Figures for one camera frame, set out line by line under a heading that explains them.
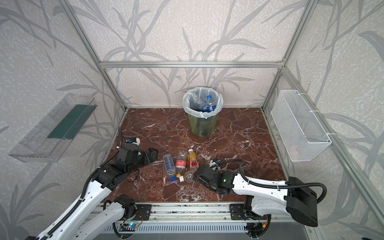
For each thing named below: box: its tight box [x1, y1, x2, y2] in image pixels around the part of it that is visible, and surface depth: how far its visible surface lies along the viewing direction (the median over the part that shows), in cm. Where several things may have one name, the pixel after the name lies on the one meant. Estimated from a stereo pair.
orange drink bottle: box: [188, 148, 199, 168], surface depth 88 cm
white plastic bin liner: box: [182, 86, 224, 119], surface depth 93 cm
